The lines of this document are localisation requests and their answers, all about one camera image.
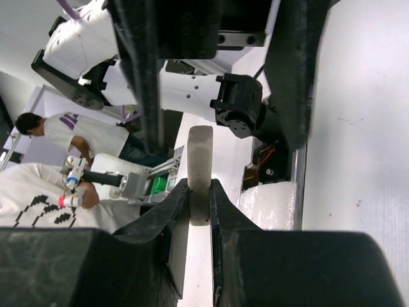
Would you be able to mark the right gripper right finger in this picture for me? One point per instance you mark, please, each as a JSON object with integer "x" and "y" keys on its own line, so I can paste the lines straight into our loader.
{"x": 256, "y": 267}

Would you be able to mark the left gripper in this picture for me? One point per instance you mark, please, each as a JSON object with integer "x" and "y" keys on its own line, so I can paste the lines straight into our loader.
{"x": 198, "y": 29}

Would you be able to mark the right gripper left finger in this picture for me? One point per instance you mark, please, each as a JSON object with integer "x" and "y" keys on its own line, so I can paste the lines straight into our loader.
{"x": 141, "y": 264}

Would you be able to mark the beige eraser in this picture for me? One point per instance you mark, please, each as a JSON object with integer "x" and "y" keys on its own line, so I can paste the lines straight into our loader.
{"x": 199, "y": 173}

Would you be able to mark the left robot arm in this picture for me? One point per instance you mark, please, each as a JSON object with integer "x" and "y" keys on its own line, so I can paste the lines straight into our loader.
{"x": 112, "y": 53}

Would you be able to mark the person with pixel shirt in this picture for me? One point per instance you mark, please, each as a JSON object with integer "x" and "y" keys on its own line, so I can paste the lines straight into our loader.
{"x": 29, "y": 199}

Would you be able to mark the person in white shirt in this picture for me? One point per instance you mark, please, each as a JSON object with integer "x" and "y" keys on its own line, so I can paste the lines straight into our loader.
{"x": 89, "y": 136}

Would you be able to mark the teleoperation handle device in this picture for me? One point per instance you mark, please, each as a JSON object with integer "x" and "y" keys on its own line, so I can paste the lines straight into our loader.
{"x": 147, "y": 186}

